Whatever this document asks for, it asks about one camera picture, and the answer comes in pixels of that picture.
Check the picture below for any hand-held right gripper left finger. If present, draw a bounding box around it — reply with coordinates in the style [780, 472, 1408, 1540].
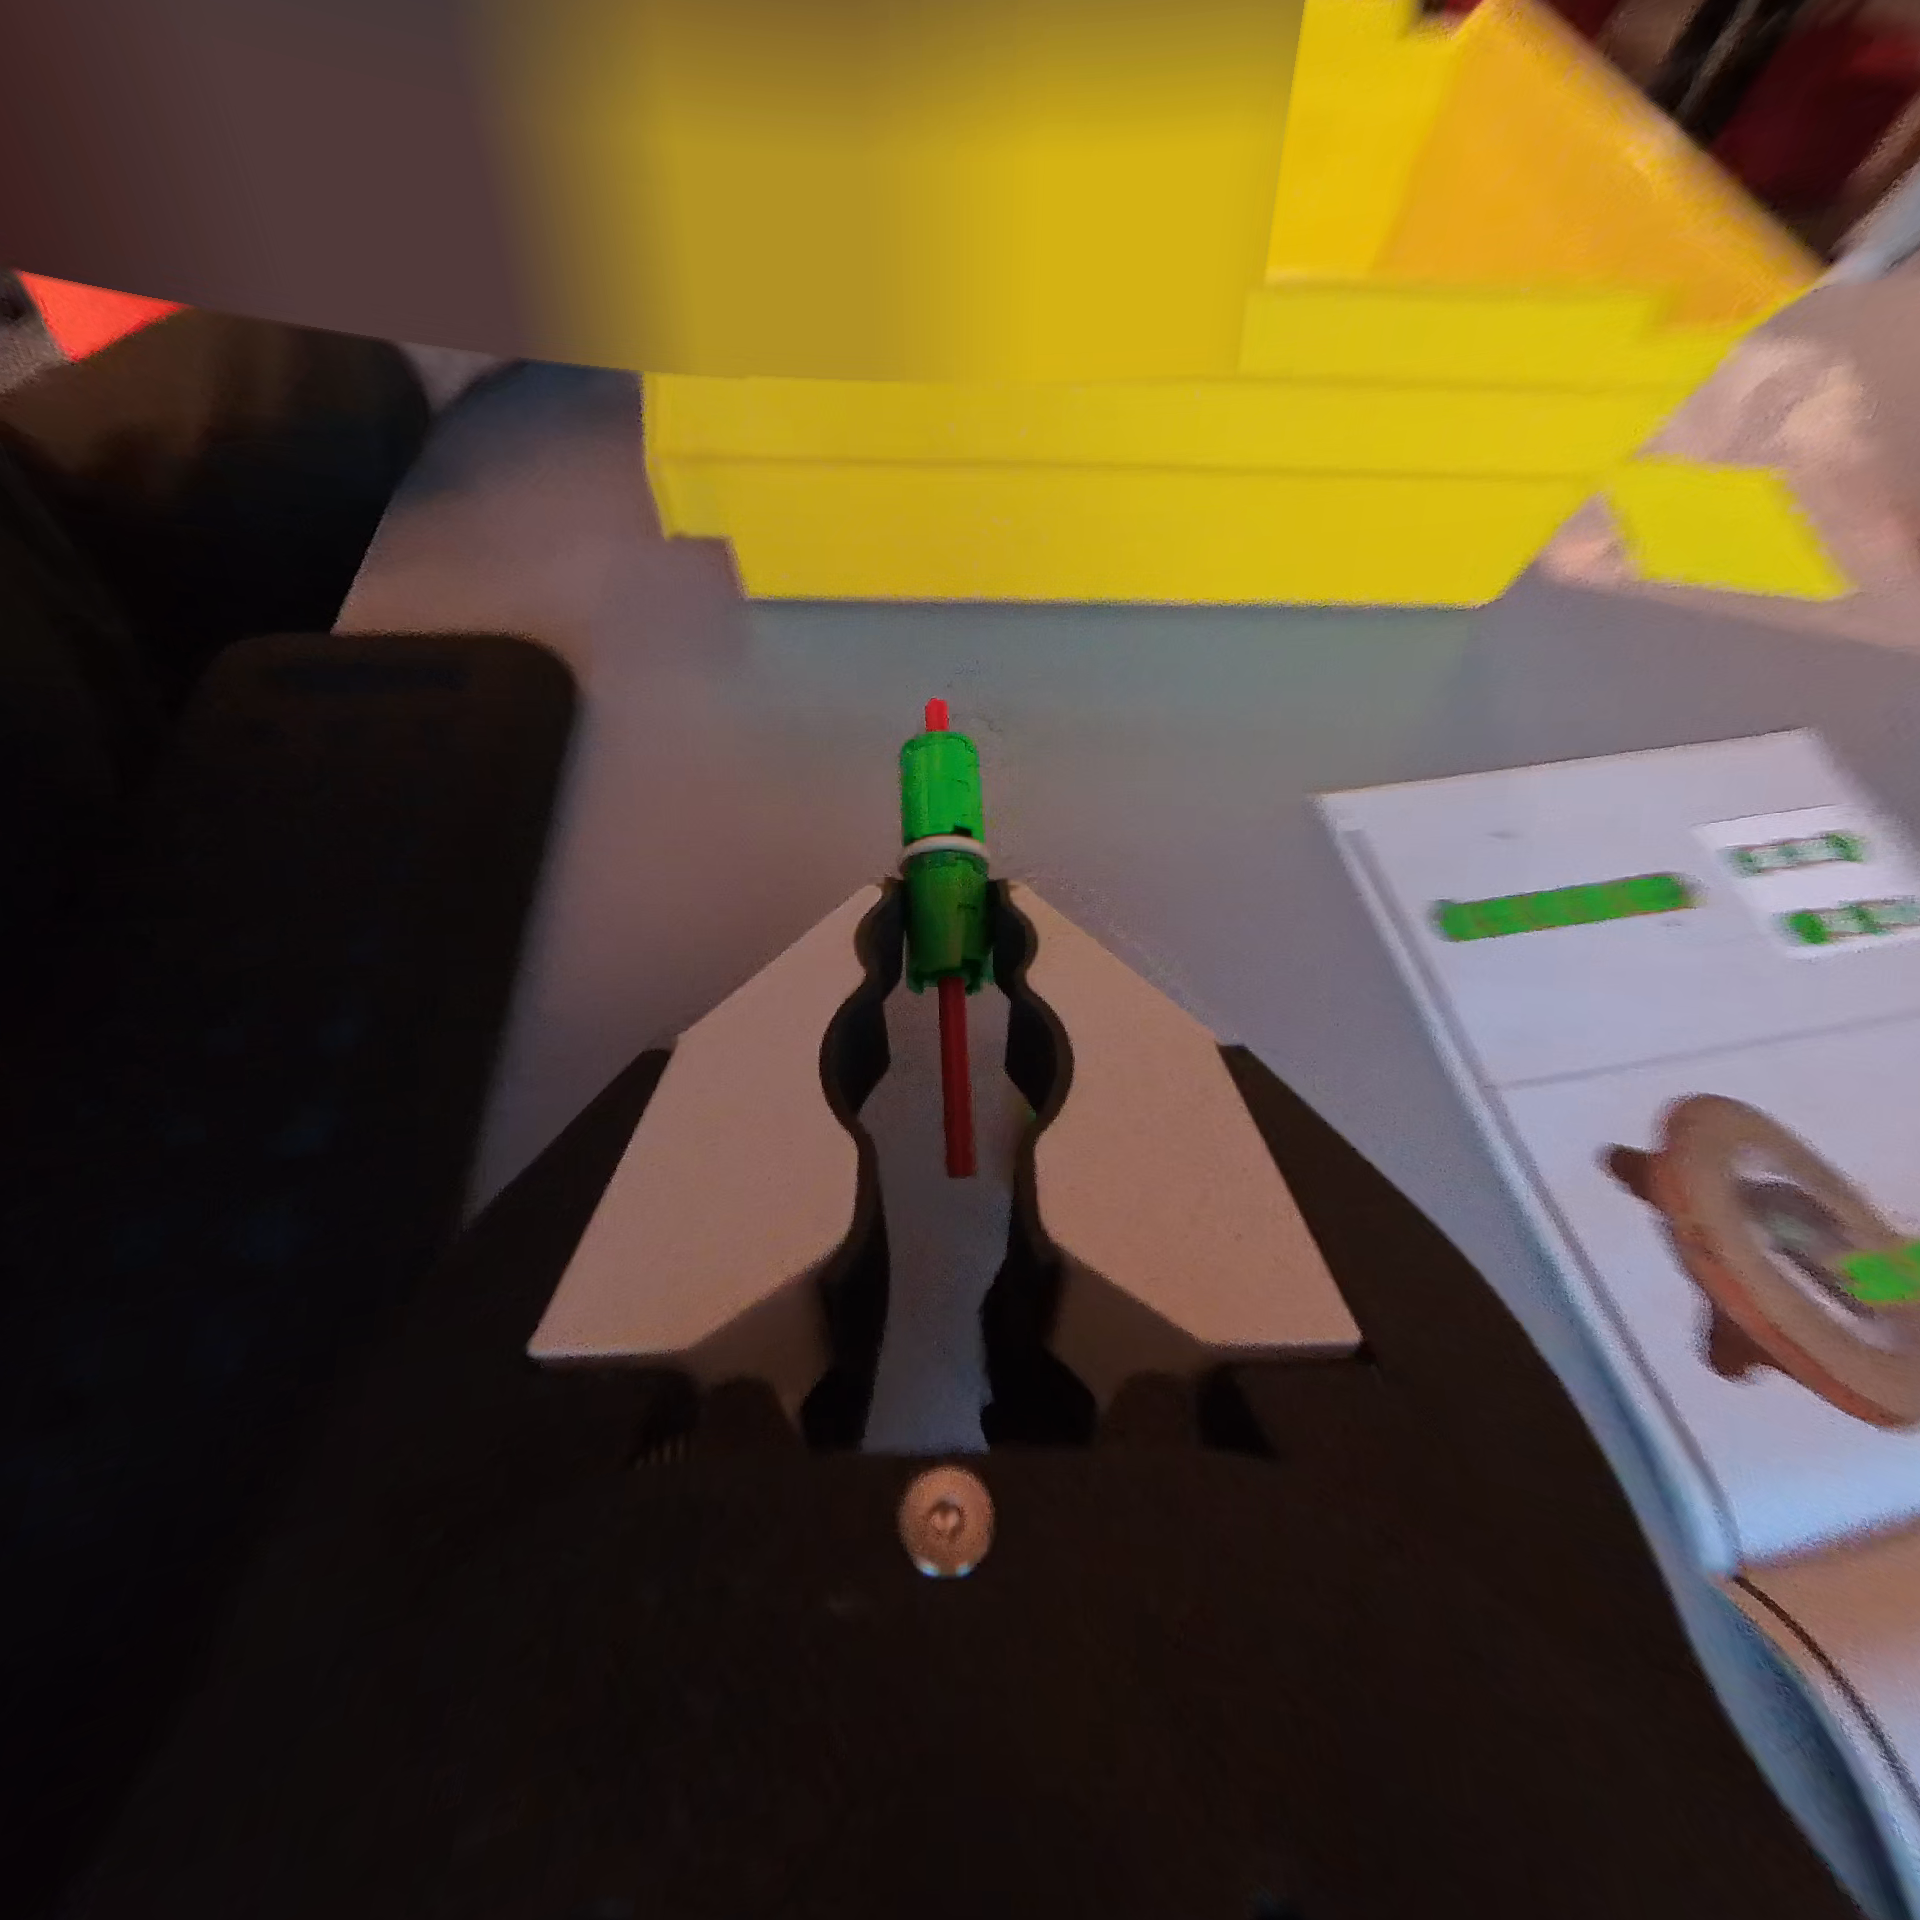
[528, 883, 902, 1455]

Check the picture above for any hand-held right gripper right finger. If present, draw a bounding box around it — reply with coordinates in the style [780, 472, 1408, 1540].
[983, 883, 1365, 1455]

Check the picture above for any red axle rod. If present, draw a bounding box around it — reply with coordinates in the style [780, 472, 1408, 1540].
[923, 697, 980, 1180]

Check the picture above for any green round brick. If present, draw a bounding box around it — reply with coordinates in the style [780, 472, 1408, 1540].
[896, 733, 993, 851]
[901, 862, 1000, 996]

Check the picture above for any grey desk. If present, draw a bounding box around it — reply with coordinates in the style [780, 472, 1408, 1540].
[330, 224, 1920, 1920]

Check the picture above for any black studded mat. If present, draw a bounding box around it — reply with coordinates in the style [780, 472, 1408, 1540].
[0, 631, 580, 1920]

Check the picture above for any open instruction booklet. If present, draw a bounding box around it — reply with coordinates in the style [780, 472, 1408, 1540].
[1316, 727, 1920, 1920]

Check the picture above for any yellow storage bin stack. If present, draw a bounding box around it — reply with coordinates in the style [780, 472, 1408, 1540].
[645, 0, 1825, 611]

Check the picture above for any red strip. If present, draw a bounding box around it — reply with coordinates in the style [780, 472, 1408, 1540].
[31, 271, 191, 362]

